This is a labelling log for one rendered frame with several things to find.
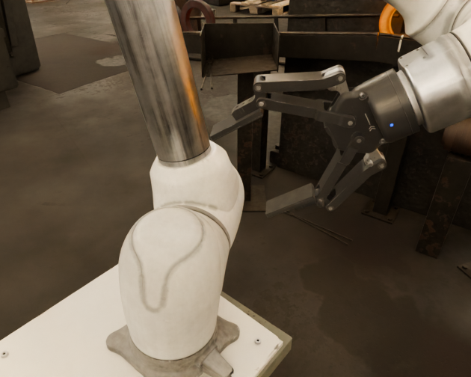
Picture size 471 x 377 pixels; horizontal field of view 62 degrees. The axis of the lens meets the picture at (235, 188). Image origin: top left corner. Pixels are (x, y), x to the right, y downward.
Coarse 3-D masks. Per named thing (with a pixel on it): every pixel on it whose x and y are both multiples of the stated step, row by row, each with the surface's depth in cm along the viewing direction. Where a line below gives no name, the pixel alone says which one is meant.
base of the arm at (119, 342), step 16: (224, 320) 74; (112, 336) 70; (128, 336) 70; (224, 336) 71; (128, 352) 68; (208, 352) 66; (144, 368) 65; (160, 368) 64; (176, 368) 64; (192, 368) 65; (208, 368) 65; (224, 368) 65
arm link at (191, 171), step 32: (128, 0) 54; (160, 0) 55; (128, 32) 57; (160, 32) 57; (128, 64) 61; (160, 64) 59; (160, 96) 61; (192, 96) 64; (160, 128) 65; (192, 128) 66; (160, 160) 70; (192, 160) 68; (224, 160) 71; (160, 192) 70; (192, 192) 68; (224, 192) 71; (224, 224) 70
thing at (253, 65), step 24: (216, 24) 143; (240, 24) 143; (264, 24) 143; (216, 48) 148; (240, 48) 148; (264, 48) 148; (216, 72) 136; (240, 72) 134; (240, 96) 145; (240, 144) 156; (240, 168) 162; (264, 192) 177
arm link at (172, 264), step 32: (160, 224) 57; (192, 224) 57; (128, 256) 56; (160, 256) 54; (192, 256) 55; (224, 256) 66; (128, 288) 56; (160, 288) 54; (192, 288) 55; (128, 320) 61; (160, 320) 57; (192, 320) 58; (160, 352) 62; (192, 352) 64
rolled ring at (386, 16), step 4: (388, 4) 129; (384, 8) 130; (388, 8) 130; (392, 8) 129; (384, 12) 131; (388, 12) 130; (392, 12) 130; (380, 16) 133; (384, 16) 131; (388, 16) 131; (380, 20) 133; (384, 20) 132; (388, 20) 131; (380, 24) 133; (384, 24) 132; (388, 24) 132; (380, 28) 134; (384, 28) 133; (388, 28) 133; (384, 32) 134; (388, 32) 133; (392, 32) 134
